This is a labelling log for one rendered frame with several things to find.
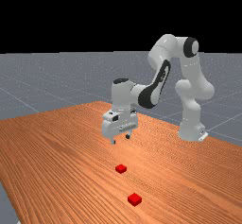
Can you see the red cube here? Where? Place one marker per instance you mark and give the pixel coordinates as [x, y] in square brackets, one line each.
[121, 168]
[134, 199]

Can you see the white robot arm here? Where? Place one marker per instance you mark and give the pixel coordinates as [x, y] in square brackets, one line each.
[191, 86]

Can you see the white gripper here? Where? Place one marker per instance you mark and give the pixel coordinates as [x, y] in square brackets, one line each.
[119, 125]

